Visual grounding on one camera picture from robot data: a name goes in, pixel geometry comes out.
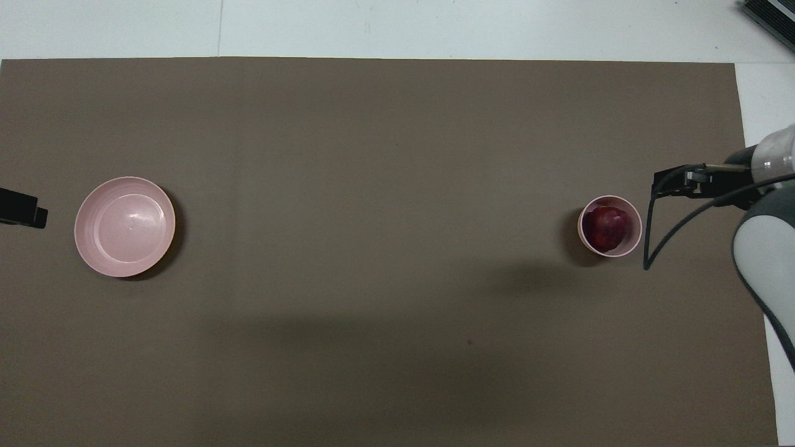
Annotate pink plate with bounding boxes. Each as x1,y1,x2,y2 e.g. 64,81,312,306
74,176,176,278

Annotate dark red apple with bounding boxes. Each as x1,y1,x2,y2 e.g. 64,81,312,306
587,205,629,252

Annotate dark ribbed device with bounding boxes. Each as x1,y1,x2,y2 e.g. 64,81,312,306
739,0,795,53

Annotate black cable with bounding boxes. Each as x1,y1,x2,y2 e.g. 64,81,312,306
642,163,795,271

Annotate brown table mat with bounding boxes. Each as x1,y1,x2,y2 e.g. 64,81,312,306
0,57,780,447

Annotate pink bowl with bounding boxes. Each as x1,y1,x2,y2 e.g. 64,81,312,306
578,195,643,258

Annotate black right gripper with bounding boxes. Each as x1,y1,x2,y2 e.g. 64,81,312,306
652,145,766,207

